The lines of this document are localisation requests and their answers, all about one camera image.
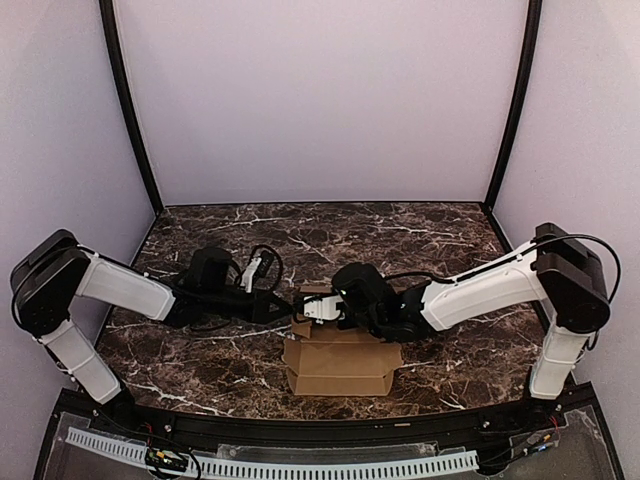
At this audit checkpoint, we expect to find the brown cardboard paper box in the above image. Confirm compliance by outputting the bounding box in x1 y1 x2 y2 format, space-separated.
282 286 403 397

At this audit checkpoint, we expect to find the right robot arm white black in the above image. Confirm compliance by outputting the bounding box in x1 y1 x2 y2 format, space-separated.
331 223 618 401

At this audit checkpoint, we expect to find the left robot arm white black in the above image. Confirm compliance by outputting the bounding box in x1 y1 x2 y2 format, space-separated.
9 229 293 407

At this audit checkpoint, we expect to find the small green circuit board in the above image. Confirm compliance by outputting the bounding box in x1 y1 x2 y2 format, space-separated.
144 448 189 471

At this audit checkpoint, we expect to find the right small circuit board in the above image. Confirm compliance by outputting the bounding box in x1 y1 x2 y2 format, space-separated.
521 433 560 456

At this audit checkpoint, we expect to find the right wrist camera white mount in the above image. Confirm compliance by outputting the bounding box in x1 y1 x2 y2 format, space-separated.
293 294 344 323

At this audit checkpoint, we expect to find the black front table rail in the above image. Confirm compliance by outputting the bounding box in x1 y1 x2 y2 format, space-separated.
76 399 554 451

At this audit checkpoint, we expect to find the white slotted cable duct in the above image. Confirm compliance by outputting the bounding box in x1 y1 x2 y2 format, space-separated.
65 427 479 479

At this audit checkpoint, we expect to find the black left frame post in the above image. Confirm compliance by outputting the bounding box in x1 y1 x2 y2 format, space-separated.
98 0 164 216

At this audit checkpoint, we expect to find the black frame post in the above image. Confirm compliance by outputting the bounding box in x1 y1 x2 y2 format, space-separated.
483 0 543 211
98 0 164 216

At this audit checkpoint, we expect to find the black right frame post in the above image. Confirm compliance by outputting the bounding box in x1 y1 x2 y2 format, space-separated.
483 0 543 211

